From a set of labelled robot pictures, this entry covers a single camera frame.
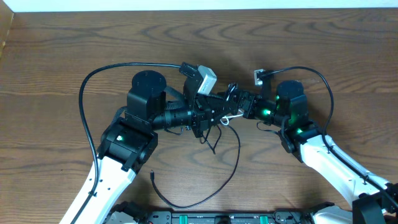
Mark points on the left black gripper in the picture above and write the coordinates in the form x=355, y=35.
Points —
x=201, y=109

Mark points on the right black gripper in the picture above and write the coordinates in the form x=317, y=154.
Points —
x=252, y=98

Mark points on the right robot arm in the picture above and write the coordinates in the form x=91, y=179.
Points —
x=372, y=198

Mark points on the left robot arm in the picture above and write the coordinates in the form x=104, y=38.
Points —
x=130, y=139

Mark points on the cardboard panel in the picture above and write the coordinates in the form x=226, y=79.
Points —
x=6, y=19

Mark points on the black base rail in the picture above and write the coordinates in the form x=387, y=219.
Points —
x=224, y=217

